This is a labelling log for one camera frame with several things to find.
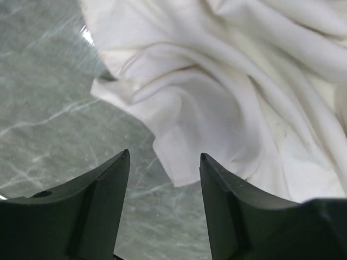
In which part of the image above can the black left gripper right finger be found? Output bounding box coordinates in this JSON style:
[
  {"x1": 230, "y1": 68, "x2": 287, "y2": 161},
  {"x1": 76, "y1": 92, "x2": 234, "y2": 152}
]
[{"x1": 200, "y1": 153, "x2": 346, "y2": 259}]

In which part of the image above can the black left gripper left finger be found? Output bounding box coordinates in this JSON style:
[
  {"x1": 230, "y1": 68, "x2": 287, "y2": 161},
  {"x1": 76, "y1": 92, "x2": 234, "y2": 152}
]
[{"x1": 1, "y1": 150, "x2": 130, "y2": 259}]

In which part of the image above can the white t shirt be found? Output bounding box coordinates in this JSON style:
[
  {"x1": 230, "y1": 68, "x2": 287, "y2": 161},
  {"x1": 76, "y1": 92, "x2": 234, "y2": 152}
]
[{"x1": 79, "y1": 1, "x2": 346, "y2": 202}]

